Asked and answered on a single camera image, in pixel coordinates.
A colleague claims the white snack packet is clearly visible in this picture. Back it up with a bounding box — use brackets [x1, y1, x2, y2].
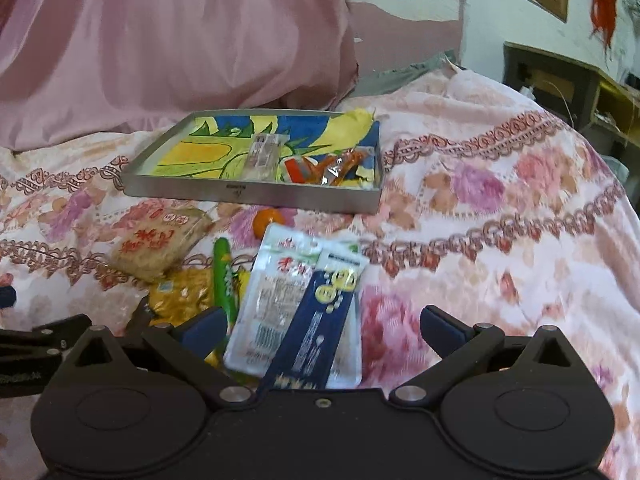
[222, 222, 366, 388]

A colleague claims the green stick snack packet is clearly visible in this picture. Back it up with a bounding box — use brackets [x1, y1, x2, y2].
[212, 237, 240, 328]

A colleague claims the dark blue stick packet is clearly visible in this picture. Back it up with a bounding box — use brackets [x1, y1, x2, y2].
[257, 267, 362, 395]

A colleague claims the dark wooden cabinet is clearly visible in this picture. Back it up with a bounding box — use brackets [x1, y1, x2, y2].
[502, 41, 640, 161]

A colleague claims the rice cracker pack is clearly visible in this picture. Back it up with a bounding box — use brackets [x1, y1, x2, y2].
[106, 207, 213, 283]

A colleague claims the metal tray with painted liner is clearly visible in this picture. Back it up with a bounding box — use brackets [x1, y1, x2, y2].
[121, 109, 387, 216]

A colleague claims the pink curtain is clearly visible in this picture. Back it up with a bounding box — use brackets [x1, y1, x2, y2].
[0, 0, 362, 153]

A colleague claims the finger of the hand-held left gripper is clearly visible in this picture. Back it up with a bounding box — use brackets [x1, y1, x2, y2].
[0, 300, 157, 362]

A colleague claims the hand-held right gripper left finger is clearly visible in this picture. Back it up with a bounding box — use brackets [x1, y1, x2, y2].
[64, 306, 255, 404]

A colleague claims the grey cloth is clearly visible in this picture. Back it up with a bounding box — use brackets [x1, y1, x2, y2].
[350, 50, 458, 98]

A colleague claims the gold snack packet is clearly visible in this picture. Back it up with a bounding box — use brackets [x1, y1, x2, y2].
[147, 267, 218, 328]

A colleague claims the orange red snack packet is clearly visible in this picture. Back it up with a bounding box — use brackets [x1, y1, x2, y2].
[281, 147, 376, 188]

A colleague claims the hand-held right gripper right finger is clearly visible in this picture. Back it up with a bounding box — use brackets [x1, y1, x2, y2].
[389, 304, 582, 404]

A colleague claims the orange hanging decoration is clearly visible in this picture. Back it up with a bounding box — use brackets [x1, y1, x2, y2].
[590, 0, 626, 51]

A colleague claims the clear brown snack packet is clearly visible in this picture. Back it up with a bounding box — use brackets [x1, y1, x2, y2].
[244, 132, 291, 181]

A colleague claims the orange tangerine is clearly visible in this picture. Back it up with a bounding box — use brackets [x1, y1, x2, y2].
[251, 208, 286, 240]

